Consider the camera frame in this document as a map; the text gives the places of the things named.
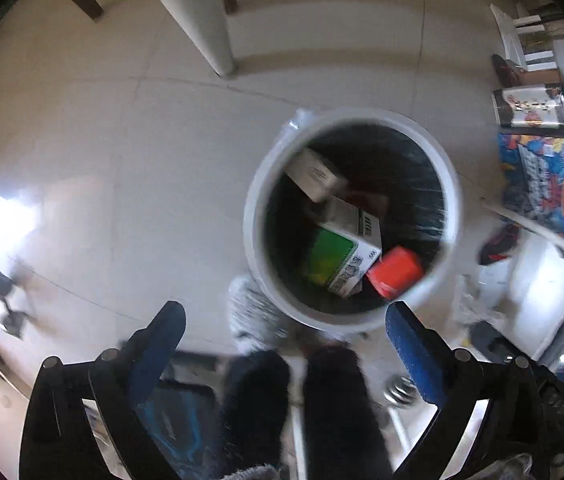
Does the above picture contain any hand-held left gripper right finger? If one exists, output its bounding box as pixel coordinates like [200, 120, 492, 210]
[384, 301, 559, 480]

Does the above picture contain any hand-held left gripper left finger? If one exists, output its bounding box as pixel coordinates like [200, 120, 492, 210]
[19, 301, 188, 480]

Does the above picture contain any white round trash bin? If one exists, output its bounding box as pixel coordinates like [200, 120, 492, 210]
[243, 107, 464, 333]

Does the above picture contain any metal dumbbell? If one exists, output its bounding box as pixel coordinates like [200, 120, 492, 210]
[382, 375, 419, 406]

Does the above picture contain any crumpled white plastic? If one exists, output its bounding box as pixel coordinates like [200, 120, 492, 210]
[449, 275, 505, 336]

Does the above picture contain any blue and black printed box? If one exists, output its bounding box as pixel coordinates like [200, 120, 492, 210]
[134, 377, 223, 480]

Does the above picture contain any red small box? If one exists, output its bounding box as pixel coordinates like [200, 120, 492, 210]
[366, 246, 424, 302]

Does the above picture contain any grey fuzzy slipper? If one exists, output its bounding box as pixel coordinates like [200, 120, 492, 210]
[228, 276, 293, 351]

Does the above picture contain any person's left leg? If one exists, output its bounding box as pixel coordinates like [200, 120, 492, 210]
[219, 350, 293, 480]

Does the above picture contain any green and white carton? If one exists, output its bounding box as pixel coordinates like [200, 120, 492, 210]
[302, 225, 383, 297]

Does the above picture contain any red and black shoe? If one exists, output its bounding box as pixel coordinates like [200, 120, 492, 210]
[477, 222, 522, 266]

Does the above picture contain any white box with label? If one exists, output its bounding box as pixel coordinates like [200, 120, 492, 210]
[319, 195, 383, 251]

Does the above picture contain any wooden stick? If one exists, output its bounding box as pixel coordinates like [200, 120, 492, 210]
[482, 197, 564, 259]

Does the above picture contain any beige cardboard box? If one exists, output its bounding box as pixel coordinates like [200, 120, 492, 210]
[284, 147, 349, 204]

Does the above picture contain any blue printed package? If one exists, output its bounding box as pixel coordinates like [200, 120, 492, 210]
[497, 132, 564, 241]

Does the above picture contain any dark red bag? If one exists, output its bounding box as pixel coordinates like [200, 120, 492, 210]
[491, 54, 528, 88]

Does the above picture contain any white table leg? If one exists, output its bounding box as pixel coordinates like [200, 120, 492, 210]
[127, 0, 236, 78]

